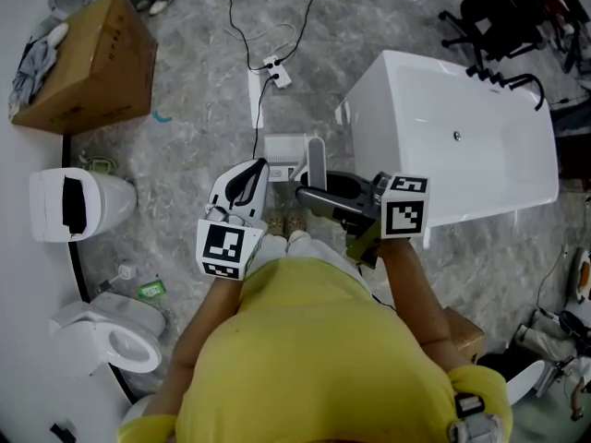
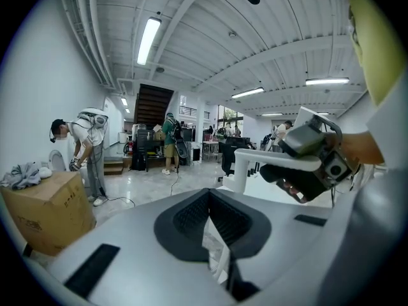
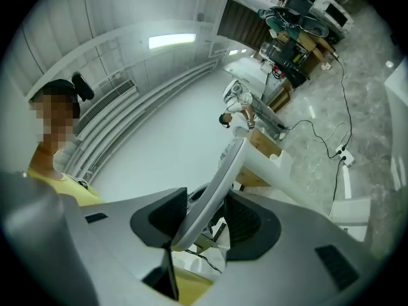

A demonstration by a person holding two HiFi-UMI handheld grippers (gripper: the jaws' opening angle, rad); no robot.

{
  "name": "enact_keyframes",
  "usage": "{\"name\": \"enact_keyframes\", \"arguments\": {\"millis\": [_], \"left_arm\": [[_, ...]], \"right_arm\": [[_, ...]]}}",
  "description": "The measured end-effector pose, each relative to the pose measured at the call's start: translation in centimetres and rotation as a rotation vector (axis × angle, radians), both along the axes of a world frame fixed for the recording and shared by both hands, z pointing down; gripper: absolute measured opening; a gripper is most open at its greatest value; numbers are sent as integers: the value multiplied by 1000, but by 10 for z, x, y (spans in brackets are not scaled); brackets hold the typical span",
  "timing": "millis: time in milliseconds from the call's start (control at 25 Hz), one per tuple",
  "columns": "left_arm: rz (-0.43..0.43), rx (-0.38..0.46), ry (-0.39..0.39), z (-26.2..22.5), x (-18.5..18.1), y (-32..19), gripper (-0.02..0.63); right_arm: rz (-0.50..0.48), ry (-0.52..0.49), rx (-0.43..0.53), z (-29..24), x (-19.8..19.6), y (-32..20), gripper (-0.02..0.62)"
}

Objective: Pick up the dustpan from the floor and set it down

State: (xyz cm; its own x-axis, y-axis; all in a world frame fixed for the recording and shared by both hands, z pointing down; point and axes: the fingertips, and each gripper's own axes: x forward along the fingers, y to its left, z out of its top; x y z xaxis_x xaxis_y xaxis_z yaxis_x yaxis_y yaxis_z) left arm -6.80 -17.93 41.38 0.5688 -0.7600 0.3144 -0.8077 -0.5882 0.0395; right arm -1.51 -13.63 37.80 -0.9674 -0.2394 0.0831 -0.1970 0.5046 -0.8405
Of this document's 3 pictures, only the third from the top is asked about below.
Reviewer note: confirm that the brown cardboard box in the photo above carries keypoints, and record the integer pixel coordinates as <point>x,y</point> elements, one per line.
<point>264,143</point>

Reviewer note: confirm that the red fire extinguisher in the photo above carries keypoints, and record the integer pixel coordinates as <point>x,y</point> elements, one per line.
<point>278,73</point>

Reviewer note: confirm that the white square box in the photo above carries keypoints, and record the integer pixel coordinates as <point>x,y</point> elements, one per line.
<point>350,212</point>

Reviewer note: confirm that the black head camera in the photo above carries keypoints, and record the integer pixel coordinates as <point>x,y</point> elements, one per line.
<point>83,88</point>

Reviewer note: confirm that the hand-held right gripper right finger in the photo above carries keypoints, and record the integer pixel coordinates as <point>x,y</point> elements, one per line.
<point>303,266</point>

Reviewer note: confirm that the white bathtub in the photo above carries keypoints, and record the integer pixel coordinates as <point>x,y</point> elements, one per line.
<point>396,123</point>

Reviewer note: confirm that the black cap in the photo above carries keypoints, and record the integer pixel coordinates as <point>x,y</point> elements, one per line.
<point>60,86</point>

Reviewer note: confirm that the white leaning panel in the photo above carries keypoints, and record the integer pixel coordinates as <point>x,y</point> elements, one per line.
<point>248,70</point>

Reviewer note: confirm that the operator in yellow shirt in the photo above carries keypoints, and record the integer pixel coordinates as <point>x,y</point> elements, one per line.
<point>54,123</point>

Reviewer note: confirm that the small ceiling light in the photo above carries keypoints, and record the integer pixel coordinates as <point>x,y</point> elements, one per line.
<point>237,52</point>

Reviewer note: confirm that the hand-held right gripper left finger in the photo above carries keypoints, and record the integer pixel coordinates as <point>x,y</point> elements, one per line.
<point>111,244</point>

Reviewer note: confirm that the long ceiling light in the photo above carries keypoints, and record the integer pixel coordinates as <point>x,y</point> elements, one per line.
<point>172,40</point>

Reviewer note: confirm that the brown wooden staircase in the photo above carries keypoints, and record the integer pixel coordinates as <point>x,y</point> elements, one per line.
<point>242,24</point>

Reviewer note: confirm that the brown wooden platform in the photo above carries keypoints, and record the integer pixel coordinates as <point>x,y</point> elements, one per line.
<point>279,97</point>

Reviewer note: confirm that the white power strip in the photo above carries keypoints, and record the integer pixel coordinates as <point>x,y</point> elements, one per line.
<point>345,158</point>

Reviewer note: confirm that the black storage rack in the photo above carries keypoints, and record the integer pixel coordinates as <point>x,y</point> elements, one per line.
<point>287,59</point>

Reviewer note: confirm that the person's yellow shirt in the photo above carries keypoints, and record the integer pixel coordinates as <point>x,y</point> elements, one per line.
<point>73,186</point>

